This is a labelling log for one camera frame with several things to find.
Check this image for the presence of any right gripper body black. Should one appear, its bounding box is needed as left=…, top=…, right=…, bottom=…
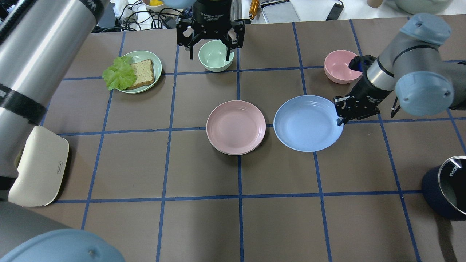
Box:
left=333, top=55, right=393, bottom=122

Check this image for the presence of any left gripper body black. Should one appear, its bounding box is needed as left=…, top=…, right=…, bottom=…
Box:
left=176, top=0, right=246, bottom=49

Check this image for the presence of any blue plate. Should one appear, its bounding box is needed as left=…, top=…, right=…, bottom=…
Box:
left=273, top=95, right=344, bottom=152

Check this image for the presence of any pink plate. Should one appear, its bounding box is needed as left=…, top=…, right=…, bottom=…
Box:
left=205, top=100, right=266, bottom=147

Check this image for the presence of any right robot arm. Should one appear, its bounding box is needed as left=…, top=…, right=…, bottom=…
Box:
left=333, top=13, right=466, bottom=126

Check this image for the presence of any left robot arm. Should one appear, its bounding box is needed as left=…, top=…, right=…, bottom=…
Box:
left=1, top=0, right=127, bottom=262

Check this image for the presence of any green bowl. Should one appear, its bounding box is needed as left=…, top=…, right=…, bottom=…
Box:
left=198, top=40, right=235, bottom=72

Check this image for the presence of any pink bowl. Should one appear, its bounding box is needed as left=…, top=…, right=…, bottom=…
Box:
left=324, top=50, right=362, bottom=84

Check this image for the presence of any bread slice on plate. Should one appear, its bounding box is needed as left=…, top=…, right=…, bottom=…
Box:
left=128, top=59, right=155, bottom=90

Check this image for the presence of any beige bowl with toys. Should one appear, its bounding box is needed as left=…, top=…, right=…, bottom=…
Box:
left=141, top=0, right=186, bottom=12

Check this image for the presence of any green plate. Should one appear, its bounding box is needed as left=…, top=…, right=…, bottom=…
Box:
left=121, top=50, right=162, bottom=94

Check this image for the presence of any silver kitchen scale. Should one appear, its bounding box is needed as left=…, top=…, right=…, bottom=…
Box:
left=260, top=0, right=301, bottom=23

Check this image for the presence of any yellow toy fruit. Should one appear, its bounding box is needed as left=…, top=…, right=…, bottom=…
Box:
left=148, top=0, right=164, bottom=7

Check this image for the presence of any lettuce leaf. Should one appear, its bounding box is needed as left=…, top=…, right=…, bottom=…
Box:
left=102, top=55, right=137, bottom=91

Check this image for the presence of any black small power brick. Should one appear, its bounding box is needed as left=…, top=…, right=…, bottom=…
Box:
left=326, top=3, right=344, bottom=20

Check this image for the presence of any cream plate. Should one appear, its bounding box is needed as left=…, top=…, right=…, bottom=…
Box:
left=213, top=144, right=259, bottom=156

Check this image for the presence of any cardboard tube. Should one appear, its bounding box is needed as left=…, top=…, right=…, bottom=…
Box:
left=366, top=0, right=383, bottom=8

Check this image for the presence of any steel mixing bowl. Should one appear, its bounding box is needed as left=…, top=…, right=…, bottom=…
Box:
left=394, top=0, right=453, bottom=15

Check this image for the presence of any blue saucepan with lid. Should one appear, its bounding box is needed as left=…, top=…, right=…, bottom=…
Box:
left=422, top=155, right=466, bottom=221

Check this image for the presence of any aluminium frame post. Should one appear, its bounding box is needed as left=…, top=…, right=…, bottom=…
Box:
left=231, top=0, right=243, bottom=21

